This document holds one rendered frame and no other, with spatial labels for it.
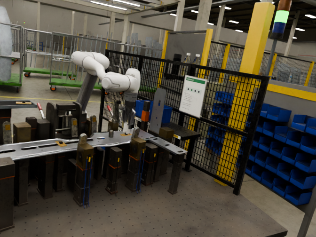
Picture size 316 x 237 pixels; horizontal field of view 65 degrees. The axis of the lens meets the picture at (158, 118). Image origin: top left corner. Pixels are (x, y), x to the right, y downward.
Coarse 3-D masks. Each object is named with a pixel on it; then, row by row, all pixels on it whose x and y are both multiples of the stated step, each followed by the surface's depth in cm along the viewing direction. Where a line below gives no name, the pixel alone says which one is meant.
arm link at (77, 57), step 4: (76, 52) 191; (80, 52) 190; (84, 52) 193; (88, 52) 195; (72, 56) 192; (76, 56) 188; (80, 56) 186; (84, 56) 186; (92, 56) 194; (72, 60) 193; (76, 60) 188; (80, 60) 186; (76, 64) 193; (80, 64) 187
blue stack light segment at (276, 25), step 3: (273, 24) 150; (276, 24) 147; (279, 24) 146; (282, 24) 146; (285, 24) 147; (273, 27) 149; (276, 27) 147; (279, 27) 147; (282, 27) 147; (273, 30) 149; (276, 30) 148; (279, 30) 147; (282, 30) 147; (282, 33) 148
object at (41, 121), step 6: (42, 120) 153; (42, 126) 148; (48, 126) 151; (36, 132) 151; (42, 132) 149; (48, 132) 152; (36, 138) 152; (42, 138) 150; (48, 138) 153; (36, 162) 155; (36, 168) 156; (36, 174) 157
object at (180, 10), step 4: (180, 4) 769; (184, 4) 775; (180, 8) 773; (180, 12) 777; (176, 16) 787; (180, 16) 781; (176, 20) 786; (180, 20) 784; (176, 24) 786; (180, 24) 788; (176, 28) 787; (180, 28) 792
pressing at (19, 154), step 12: (108, 132) 174; (120, 132) 178; (132, 132) 182; (144, 132) 187; (0, 144) 129; (12, 144) 132; (24, 144) 134; (36, 144) 137; (48, 144) 139; (72, 144) 144; (96, 144) 150; (108, 144) 153; (120, 144) 158; (0, 156) 118; (12, 156) 120; (24, 156) 122; (36, 156) 125
